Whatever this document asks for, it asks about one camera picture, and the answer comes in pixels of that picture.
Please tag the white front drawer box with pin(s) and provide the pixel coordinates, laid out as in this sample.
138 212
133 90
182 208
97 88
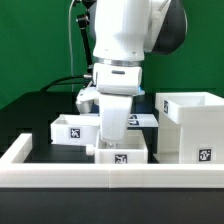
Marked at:
131 150

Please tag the white drawer box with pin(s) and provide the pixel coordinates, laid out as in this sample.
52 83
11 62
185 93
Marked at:
131 150
78 130

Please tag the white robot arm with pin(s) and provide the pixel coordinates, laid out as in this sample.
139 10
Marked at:
125 31

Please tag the white U-shaped fence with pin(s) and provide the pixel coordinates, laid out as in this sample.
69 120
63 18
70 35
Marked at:
15 172

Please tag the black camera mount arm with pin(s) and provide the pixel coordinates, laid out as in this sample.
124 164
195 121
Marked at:
83 22

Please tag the white marker sheet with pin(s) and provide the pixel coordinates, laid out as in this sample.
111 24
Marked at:
142 120

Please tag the white drawer cabinet frame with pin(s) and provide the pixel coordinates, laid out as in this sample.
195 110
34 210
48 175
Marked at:
190 128

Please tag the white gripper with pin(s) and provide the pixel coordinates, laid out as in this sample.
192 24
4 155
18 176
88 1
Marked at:
116 86

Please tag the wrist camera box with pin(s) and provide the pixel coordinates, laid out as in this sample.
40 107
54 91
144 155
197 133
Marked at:
86 98

